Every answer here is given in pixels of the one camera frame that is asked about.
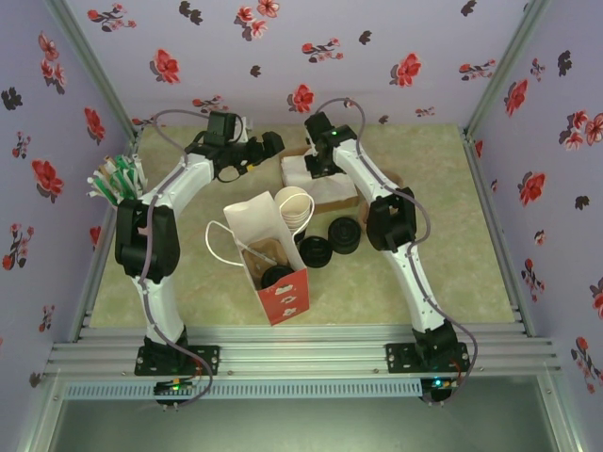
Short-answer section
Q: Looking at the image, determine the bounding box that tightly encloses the black plastic cup lid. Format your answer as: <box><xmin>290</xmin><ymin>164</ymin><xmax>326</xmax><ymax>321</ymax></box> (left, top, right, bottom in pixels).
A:
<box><xmin>261</xmin><ymin>265</ymin><xmax>296</xmax><ymax>289</ymax></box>

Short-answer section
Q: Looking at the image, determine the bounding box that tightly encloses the red white paper bag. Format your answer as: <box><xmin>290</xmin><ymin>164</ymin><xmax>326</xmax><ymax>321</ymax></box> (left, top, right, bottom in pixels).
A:
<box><xmin>204</xmin><ymin>190</ymin><xmax>311</xmax><ymax>327</ymax></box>

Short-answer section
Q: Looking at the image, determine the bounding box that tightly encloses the cardboard napkin box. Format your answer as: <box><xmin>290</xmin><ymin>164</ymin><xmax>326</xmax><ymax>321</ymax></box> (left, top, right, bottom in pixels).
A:
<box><xmin>281</xmin><ymin>146</ymin><xmax>360</xmax><ymax>217</ymax></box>

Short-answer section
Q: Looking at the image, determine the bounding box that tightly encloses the white paper cup stack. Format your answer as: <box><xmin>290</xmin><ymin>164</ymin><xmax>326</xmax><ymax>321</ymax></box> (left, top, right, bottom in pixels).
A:
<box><xmin>274</xmin><ymin>186</ymin><xmax>316</xmax><ymax>234</ymax></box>

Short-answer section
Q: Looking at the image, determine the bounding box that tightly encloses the green paper-wrapped straw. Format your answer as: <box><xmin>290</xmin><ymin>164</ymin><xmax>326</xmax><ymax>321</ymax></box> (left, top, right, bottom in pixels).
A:
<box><xmin>125</xmin><ymin>165</ymin><xmax>140</xmax><ymax>202</ymax></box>
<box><xmin>115</xmin><ymin>155</ymin><xmax>136</xmax><ymax>202</ymax></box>

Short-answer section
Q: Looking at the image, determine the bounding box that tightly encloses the right black controller board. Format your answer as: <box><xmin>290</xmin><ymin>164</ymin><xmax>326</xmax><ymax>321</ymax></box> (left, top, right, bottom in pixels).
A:
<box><xmin>420</xmin><ymin>375</ymin><xmax>459</xmax><ymax>405</ymax></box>

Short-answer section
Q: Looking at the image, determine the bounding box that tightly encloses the black controller board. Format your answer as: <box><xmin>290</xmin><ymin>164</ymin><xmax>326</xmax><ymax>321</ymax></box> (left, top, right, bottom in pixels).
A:
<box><xmin>420</xmin><ymin>375</ymin><xmax>459</xmax><ymax>405</ymax></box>
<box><xmin>154</xmin><ymin>378</ymin><xmax>195</xmax><ymax>410</ymax></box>

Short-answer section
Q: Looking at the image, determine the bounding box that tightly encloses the left black controller board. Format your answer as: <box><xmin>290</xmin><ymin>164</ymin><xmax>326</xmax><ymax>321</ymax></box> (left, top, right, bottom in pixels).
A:
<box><xmin>154</xmin><ymin>378</ymin><xmax>195</xmax><ymax>410</ymax></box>

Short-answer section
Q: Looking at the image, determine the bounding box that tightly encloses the left black wrist cable loop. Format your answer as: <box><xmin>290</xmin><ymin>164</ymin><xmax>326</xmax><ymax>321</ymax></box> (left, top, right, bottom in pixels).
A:
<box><xmin>215</xmin><ymin>161</ymin><xmax>247</xmax><ymax>184</ymax></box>

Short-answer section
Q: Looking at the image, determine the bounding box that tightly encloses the aluminium frame post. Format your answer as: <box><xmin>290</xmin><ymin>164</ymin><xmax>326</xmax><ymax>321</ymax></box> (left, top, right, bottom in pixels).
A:
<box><xmin>464</xmin><ymin>0</ymin><xmax>553</xmax><ymax>137</ymax></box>
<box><xmin>44</xmin><ymin>0</ymin><xmax>142</xmax><ymax>145</ymax></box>

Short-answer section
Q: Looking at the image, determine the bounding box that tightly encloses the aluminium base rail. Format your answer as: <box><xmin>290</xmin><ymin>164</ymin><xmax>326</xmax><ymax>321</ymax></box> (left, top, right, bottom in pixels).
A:
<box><xmin>44</xmin><ymin>323</ymin><xmax>564</xmax><ymax>378</ymax></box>

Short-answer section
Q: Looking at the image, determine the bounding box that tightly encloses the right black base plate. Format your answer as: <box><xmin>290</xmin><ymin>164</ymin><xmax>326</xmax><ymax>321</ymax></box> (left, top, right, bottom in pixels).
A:
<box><xmin>384</xmin><ymin>342</ymin><xmax>470</xmax><ymax>376</ymax></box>

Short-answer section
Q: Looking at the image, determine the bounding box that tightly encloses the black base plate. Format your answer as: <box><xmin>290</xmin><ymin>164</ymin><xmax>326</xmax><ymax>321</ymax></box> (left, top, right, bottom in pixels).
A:
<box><xmin>135</xmin><ymin>345</ymin><xmax>221</xmax><ymax>378</ymax></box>
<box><xmin>384</xmin><ymin>342</ymin><xmax>470</xmax><ymax>376</ymax></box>

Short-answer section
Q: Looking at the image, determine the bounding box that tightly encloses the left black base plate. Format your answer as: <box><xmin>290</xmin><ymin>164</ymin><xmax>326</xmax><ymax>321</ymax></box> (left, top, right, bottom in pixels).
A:
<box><xmin>135</xmin><ymin>345</ymin><xmax>221</xmax><ymax>378</ymax></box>

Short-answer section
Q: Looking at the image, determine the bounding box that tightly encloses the white slotted cable duct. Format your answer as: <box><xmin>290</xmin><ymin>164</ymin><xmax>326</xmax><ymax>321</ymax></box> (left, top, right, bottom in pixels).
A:
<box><xmin>63</xmin><ymin>379</ymin><xmax>423</xmax><ymax>400</ymax></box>

